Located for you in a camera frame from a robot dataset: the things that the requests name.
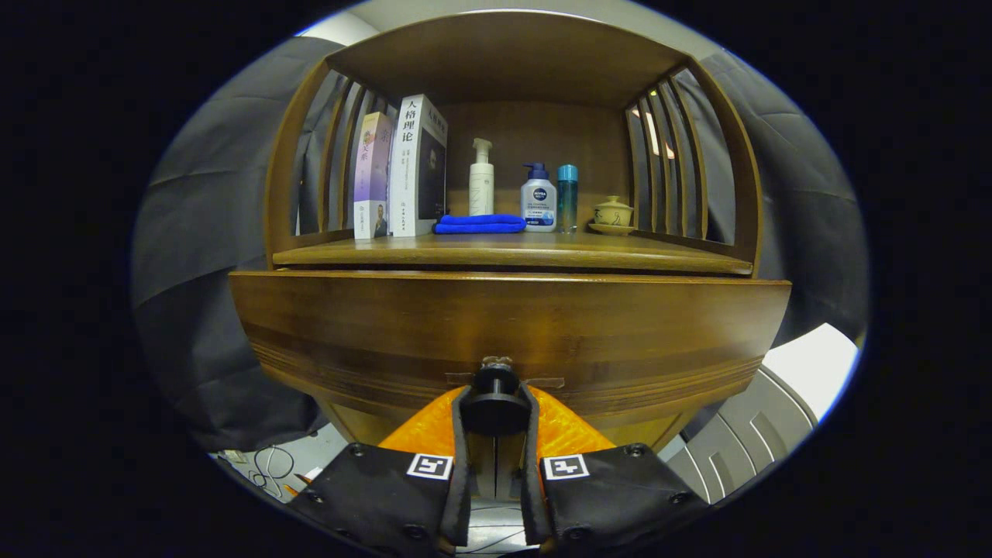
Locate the yellow lidded tea cup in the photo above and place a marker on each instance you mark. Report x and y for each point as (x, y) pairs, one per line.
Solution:
(612, 215)

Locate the thick white book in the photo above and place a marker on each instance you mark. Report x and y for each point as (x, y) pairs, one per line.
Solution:
(407, 178)

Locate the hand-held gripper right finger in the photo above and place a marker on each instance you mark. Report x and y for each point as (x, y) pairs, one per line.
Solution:
(530, 488)

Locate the folded blue cloth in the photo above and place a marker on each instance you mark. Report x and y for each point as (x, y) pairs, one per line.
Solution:
(480, 225)

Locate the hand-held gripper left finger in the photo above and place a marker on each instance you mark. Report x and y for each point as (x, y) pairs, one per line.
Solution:
(462, 473)

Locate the brown wooden drawer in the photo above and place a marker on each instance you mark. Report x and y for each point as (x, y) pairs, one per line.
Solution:
(387, 325)

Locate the black backdrop cloth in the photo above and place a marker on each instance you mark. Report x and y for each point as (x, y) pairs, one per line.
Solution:
(201, 271)

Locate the black round drawer knob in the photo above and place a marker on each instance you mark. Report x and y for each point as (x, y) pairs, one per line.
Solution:
(496, 411)

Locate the grey plastic case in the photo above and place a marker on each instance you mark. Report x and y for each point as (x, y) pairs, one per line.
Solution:
(736, 442)

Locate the tall white pump bottle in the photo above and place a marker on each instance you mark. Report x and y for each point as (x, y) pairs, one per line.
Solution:
(481, 186)

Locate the teal slim bottle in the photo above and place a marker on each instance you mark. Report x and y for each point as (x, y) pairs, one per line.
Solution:
(567, 201)

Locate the brown wooden countertop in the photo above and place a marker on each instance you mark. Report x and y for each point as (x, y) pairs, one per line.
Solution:
(504, 248)

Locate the purple book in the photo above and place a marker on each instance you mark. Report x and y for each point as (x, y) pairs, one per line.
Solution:
(370, 170)

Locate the white bottle with blue pump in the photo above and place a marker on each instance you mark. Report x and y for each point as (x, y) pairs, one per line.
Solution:
(539, 205)

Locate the brown wooden cabinet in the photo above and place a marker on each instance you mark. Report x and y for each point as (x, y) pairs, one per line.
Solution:
(504, 62)

